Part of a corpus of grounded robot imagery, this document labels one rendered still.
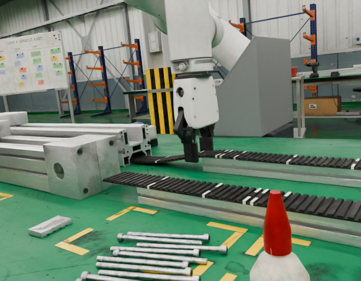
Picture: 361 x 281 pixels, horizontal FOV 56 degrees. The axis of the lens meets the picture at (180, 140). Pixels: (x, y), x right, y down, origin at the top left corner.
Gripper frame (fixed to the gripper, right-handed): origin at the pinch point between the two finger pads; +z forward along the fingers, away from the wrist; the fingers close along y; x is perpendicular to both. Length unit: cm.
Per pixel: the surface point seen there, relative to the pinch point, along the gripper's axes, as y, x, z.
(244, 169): -1.4, -10.9, 2.8
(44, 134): -4, 51, -3
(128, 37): 735, 736, -149
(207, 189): -19.3, -14.2, 0.5
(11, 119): 0, 75, -7
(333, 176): -1.3, -26.7, 2.6
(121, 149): -5.0, 18.1, -0.4
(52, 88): 298, 510, -16
